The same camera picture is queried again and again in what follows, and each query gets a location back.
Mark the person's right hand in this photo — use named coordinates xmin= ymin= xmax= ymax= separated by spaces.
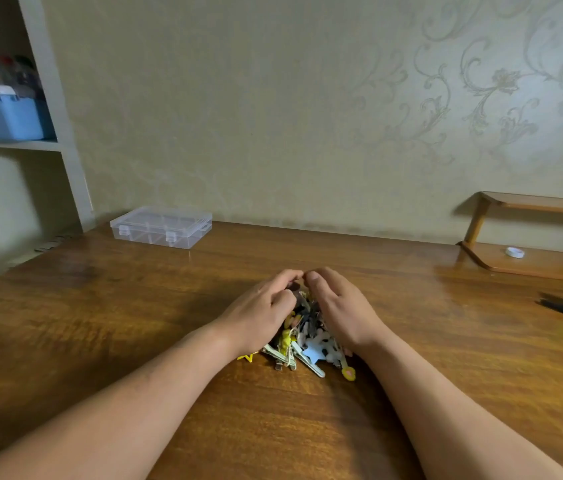
xmin=303 ymin=267 xmax=391 ymax=358

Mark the person's left hand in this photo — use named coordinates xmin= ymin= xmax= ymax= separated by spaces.
xmin=213 ymin=269 xmax=304 ymax=360

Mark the pile of colourful hair clips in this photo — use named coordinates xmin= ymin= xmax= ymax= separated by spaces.
xmin=237 ymin=287 xmax=357 ymax=382

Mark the person's left forearm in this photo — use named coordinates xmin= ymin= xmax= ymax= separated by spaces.
xmin=0 ymin=321 xmax=238 ymax=480

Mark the person's right forearm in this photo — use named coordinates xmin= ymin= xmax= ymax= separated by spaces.
xmin=354 ymin=335 xmax=563 ymax=480

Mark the clear plastic compartment box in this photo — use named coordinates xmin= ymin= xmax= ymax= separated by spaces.
xmin=110 ymin=206 xmax=213 ymax=250

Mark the brown wooden desk shelf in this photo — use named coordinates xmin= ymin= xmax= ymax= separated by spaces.
xmin=457 ymin=192 xmax=563 ymax=284

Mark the white bookshelf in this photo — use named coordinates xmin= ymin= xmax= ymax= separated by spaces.
xmin=0 ymin=0 xmax=96 ymax=290

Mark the blue plastic storage box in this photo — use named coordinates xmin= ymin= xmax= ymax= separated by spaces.
xmin=0 ymin=84 xmax=56 ymax=143

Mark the bottle with red cap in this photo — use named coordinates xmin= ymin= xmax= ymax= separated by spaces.
xmin=0 ymin=56 xmax=18 ymax=88

